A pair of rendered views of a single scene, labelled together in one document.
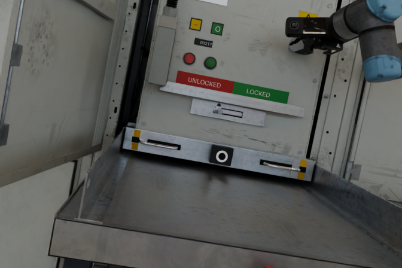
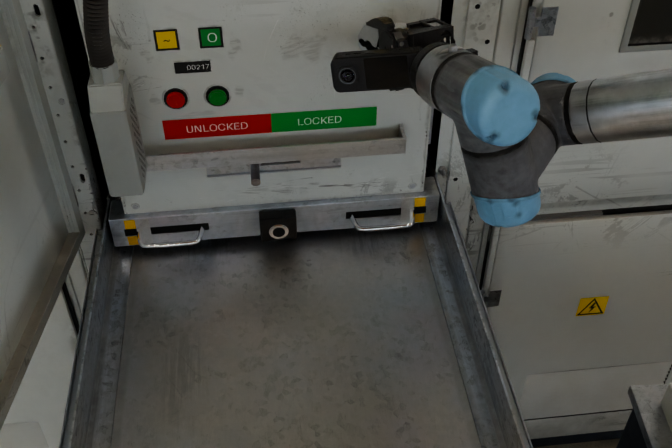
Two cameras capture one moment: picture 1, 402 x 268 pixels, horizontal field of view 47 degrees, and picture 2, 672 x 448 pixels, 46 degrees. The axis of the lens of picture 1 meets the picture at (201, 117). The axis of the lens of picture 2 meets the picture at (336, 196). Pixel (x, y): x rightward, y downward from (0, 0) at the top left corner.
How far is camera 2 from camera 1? 0.80 m
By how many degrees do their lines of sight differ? 38
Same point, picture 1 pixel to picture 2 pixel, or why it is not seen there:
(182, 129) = (203, 199)
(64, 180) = not seen: hidden behind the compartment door
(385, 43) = (504, 180)
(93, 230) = not seen: outside the picture
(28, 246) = (37, 358)
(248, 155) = (324, 211)
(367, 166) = not seen: hidden behind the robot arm
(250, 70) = (295, 89)
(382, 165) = (563, 159)
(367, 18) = (468, 136)
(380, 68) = (497, 218)
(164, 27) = (103, 113)
